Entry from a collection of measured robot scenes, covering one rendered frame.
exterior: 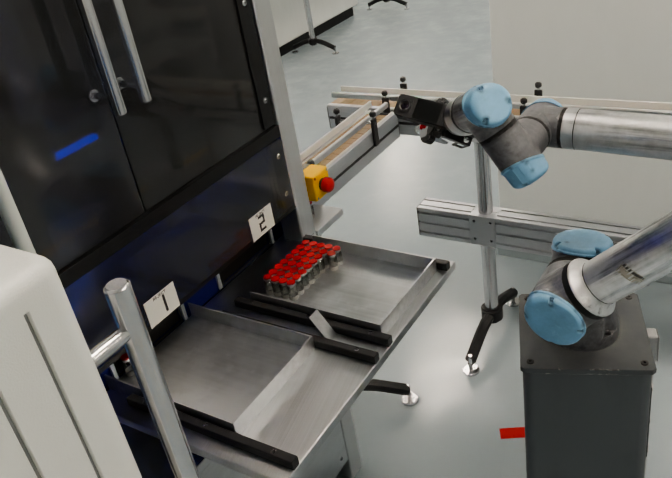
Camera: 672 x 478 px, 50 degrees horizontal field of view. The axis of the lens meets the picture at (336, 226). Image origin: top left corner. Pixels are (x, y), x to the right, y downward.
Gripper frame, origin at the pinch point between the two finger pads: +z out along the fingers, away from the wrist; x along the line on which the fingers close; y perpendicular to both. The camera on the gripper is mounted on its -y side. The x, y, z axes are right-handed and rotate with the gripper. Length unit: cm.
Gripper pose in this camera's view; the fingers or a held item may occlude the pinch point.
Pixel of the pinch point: (423, 126)
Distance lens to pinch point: 157.4
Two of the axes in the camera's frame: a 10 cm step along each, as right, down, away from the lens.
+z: -1.5, -0.1, 9.9
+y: 9.3, 3.2, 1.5
